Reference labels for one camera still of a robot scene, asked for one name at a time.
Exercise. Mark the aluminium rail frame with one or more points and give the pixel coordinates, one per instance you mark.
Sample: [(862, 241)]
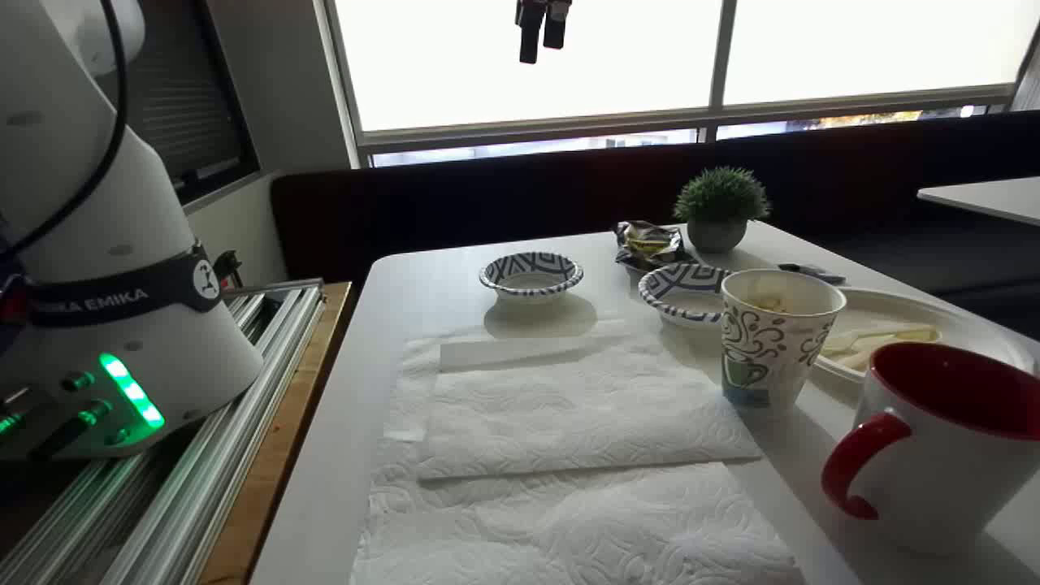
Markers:
[(164, 499)]

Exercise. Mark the black sofa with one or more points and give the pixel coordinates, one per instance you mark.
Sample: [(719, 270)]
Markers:
[(489, 207)]

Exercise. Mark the black snack bag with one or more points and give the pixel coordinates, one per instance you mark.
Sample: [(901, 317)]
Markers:
[(647, 241)]

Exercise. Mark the small dark pen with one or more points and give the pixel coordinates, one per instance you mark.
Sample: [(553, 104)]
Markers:
[(809, 270)]

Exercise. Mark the folded white napkin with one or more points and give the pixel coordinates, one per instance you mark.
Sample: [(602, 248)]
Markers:
[(587, 418)]

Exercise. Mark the small green potted plant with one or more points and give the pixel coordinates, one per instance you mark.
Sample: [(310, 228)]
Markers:
[(719, 207)]

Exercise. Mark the white folded cloth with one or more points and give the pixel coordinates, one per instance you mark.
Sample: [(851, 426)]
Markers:
[(587, 530)]

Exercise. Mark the wooden base board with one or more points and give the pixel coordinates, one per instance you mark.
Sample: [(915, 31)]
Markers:
[(278, 455)]

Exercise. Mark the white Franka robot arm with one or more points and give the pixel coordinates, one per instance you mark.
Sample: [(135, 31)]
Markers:
[(108, 215)]

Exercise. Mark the white window frame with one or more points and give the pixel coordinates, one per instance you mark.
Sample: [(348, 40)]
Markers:
[(715, 101)]

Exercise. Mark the white side table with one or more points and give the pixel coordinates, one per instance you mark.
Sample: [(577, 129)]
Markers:
[(984, 198)]

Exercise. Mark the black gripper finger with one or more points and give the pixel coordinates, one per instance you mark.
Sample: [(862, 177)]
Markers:
[(557, 20), (526, 31)]

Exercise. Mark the white mug red inside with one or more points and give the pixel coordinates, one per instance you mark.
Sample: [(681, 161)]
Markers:
[(943, 455)]

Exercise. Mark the dark window blind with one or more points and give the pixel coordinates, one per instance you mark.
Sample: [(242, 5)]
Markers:
[(183, 99)]

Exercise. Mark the patterned paper cup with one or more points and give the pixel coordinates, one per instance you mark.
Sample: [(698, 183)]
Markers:
[(775, 342)]

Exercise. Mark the white round plate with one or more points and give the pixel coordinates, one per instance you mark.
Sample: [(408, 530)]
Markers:
[(963, 325)]

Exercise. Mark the blue patterned paper bowl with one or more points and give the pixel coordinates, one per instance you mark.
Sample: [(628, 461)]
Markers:
[(531, 274), (681, 292)]

